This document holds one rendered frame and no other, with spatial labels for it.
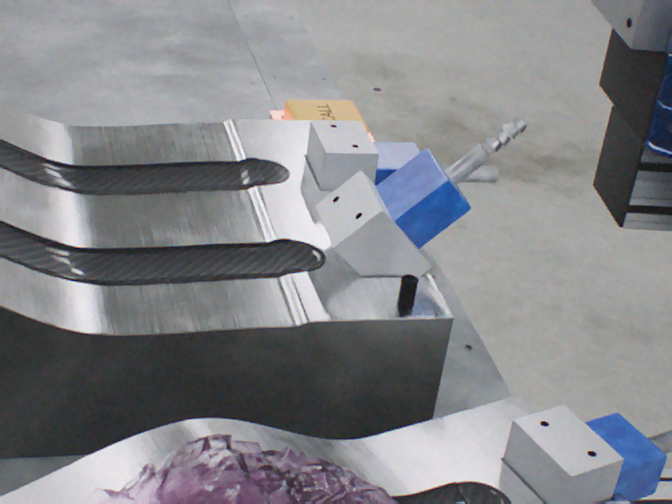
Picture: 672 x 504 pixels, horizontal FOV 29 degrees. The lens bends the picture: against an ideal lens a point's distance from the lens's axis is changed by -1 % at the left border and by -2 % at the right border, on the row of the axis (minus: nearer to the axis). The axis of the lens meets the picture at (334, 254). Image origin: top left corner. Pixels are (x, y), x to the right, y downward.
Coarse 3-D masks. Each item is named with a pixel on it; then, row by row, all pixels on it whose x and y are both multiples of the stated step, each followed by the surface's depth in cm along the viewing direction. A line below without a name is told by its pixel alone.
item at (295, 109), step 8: (288, 104) 110; (296, 104) 110; (304, 104) 110; (312, 104) 111; (320, 104) 111; (328, 104) 111; (336, 104) 111; (344, 104) 111; (352, 104) 112; (288, 112) 110; (296, 112) 109; (304, 112) 109; (312, 112) 109; (320, 112) 109; (328, 112) 110; (336, 112) 110; (344, 112) 110; (352, 112) 110; (336, 120) 108; (344, 120) 109; (352, 120) 109; (360, 120) 109
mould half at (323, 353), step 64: (0, 128) 85; (64, 128) 90; (128, 128) 91; (192, 128) 92; (256, 128) 93; (0, 192) 77; (64, 192) 82; (192, 192) 84; (256, 192) 84; (320, 192) 85; (0, 320) 68; (64, 320) 69; (128, 320) 71; (192, 320) 72; (256, 320) 72; (320, 320) 72; (384, 320) 73; (448, 320) 74; (0, 384) 70; (64, 384) 71; (128, 384) 72; (192, 384) 73; (256, 384) 74; (320, 384) 75; (384, 384) 76; (0, 448) 72; (64, 448) 73
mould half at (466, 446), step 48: (192, 432) 61; (240, 432) 63; (288, 432) 66; (384, 432) 70; (432, 432) 71; (480, 432) 71; (48, 480) 59; (96, 480) 59; (384, 480) 66; (432, 480) 67; (480, 480) 67
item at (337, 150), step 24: (312, 120) 88; (312, 144) 88; (336, 144) 86; (360, 144) 86; (384, 144) 90; (408, 144) 90; (312, 168) 88; (336, 168) 85; (360, 168) 86; (384, 168) 87; (480, 168) 90
